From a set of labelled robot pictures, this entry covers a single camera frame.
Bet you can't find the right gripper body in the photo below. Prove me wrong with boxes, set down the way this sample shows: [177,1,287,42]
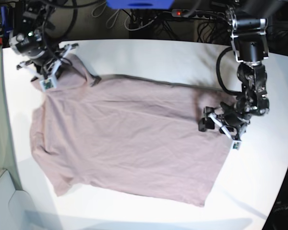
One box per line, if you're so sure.
[32,55,62,78]

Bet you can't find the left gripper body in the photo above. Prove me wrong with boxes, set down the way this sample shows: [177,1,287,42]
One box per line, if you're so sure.
[220,110,250,137]

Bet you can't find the mauve pink t-shirt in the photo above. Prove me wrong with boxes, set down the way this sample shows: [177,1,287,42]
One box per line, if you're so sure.
[30,54,234,207]

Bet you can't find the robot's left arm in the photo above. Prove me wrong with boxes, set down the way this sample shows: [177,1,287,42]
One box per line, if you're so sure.
[198,0,283,140]

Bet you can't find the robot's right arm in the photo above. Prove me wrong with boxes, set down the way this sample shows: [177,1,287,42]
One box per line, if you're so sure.
[9,0,78,79]

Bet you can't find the blue box overhead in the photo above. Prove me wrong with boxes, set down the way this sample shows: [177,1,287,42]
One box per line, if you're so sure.
[107,0,174,10]

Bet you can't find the black power strip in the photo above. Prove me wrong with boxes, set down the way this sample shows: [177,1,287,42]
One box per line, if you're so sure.
[171,9,227,21]

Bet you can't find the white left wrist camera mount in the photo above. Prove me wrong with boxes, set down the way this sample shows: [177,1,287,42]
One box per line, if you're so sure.
[204,106,241,150]

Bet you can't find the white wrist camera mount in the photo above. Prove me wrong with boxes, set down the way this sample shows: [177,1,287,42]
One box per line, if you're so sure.
[204,106,241,150]
[16,43,79,91]

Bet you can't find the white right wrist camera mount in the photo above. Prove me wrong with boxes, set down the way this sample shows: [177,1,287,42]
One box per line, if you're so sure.
[16,43,79,91]

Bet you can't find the grey white cable loops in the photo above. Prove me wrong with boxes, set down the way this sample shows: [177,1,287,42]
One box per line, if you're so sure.
[91,9,159,31]

